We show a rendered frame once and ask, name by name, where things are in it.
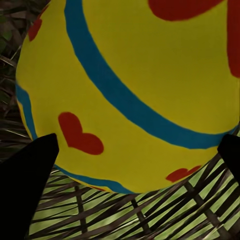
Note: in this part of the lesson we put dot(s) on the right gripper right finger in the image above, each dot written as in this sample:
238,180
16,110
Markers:
229,150

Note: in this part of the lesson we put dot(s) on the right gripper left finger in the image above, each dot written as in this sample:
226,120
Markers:
23,178

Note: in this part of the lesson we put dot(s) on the easter egg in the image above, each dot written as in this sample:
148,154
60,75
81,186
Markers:
139,93

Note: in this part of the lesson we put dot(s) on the wicker basket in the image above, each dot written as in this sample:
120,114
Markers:
8,110

